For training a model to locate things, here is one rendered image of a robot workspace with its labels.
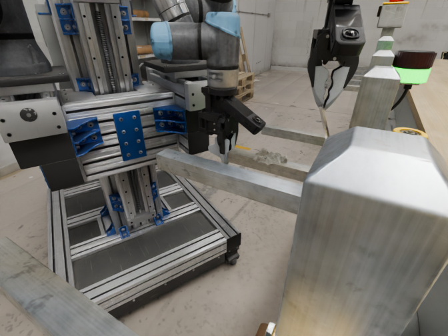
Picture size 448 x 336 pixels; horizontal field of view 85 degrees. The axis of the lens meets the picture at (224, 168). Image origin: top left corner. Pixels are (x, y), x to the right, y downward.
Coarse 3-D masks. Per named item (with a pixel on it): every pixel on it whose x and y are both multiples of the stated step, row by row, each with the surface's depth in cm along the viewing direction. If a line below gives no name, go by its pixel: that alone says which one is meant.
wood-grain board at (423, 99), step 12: (444, 60) 223; (432, 72) 161; (444, 72) 161; (420, 84) 126; (432, 84) 126; (444, 84) 126; (408, 96) 112; (420, 96) 104; (432, 96) 104; (444, 96) 104; (420, 108) 88; (432, 108) 88; (444, 108) 88; (420, 120) 77; (432, 120) 76; (444, 120) 76; (432, 132) 68; (444, 132) 68; (432, 144) 61; (444, 144) 61; (444, 156) 55
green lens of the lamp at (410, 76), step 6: (402, 72) 43; (408, 72) 42; (414, 72) 42; (420, 72) 42; (426, 72) 42; (402, 78) 43; (408, 78) 43; (414, 78) 42; (420, 78) 42; (426, 78) 43
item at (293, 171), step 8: (232, 152) 66; (240, 152) 66; (248, 152) 66; (232, 160) 66; (240, 160) 65; (248, 160) 64; (256, 168) 63; (264, 168) 62; (272, 168) 61; (280, 168) 60; (288, 168) 59; (296, 168) 58; (304, 168) 58; (288, 176) 60; (296, 176) 59; (304, 176) 58
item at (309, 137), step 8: (264, 128) 85; (272, 128) 84; (280, 128) 83; (288, 128) 83; (272, 136) 85; (280, 136) 83; (288, 136) 82; (296, 136) 81; (304, 136) 79; (312, 136) 78; (320, 136) 77; (320, 144) 78
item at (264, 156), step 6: (264, 150) 63; (258, 156) 61; (264, 156) 62; (270, 156) 61; (276, 156) 60; (282, 156) 61; (258, 162) 60; (264, 162) 60; (270, 162) 60; (276, 162) 60; (282, 162) 60
